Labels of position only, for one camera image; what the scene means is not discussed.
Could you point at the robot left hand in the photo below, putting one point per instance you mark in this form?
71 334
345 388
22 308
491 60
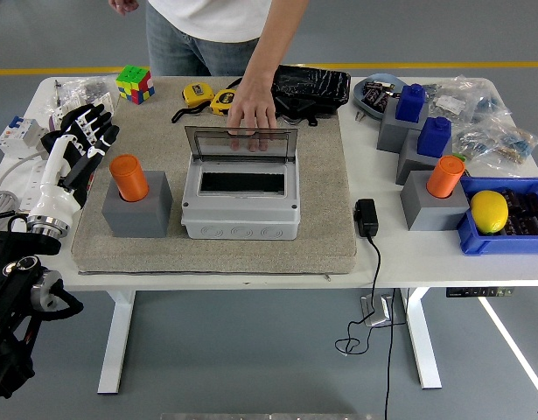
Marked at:
54 175

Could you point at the person's right hand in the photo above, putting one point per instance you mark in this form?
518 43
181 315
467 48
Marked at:
124 5

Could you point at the person's left hand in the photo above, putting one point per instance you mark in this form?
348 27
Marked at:
253 105

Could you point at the orange cylinder battery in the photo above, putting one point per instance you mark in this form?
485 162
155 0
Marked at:
130 179
443 179

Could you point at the grey holder block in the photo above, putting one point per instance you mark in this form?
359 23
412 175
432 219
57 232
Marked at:
137 219
410 168
391 135
430 214

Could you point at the grey electrical box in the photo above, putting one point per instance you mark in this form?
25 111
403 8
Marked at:
240 219

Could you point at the person's left forearm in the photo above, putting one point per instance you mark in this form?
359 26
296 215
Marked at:
273 39

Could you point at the small dark battery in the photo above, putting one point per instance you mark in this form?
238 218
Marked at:
372 89
381 101

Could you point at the white power strip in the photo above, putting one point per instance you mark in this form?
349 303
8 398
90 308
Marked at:
32 184

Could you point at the yellow tape measure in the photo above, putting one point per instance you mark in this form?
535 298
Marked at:
222 102
196 93

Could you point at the black cloth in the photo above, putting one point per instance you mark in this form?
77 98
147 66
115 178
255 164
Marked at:
49 141

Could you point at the white circuit breaker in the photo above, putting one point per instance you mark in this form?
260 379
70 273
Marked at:
19 137

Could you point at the black wrapped case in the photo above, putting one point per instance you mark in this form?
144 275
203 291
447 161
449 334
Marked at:
321 85

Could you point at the large Rubik's cube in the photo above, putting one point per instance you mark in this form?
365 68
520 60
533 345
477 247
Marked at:
135 85

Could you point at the thin metal screwdriver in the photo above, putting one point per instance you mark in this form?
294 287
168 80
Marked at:
57 94

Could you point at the person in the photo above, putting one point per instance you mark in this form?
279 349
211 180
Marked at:
198 39

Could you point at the clear bag of screws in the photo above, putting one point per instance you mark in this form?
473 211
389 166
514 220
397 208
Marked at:
91 87

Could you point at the white socket module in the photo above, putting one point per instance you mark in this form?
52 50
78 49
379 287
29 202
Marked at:
106 100

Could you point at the blue-grey dish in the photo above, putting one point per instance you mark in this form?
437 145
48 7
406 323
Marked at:
359 98

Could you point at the small metal clip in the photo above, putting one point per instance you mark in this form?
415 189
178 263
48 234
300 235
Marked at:
360 115

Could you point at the white table leg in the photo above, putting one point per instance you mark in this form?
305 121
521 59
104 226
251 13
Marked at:
424 350
117 350

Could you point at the black table control panel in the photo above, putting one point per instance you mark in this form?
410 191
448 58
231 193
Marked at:
480 292

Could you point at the grey-brown mat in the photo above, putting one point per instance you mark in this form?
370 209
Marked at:
251 258

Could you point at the blue bottle-shaped block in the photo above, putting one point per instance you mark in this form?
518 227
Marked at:
434 140
410 105

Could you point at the black power adapter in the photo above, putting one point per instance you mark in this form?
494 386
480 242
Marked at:
366 219

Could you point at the blue plastic bin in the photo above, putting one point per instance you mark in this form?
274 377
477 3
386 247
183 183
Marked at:
500 245

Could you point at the clear bag of components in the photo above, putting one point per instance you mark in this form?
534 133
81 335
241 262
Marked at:
515 144
472 142
491 105
448 102

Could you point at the yellow lemon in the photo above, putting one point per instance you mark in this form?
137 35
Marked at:
489 212

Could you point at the small green part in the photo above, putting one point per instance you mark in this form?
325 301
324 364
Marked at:
459 156

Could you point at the silver metal bracket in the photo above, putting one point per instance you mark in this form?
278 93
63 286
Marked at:
375 311

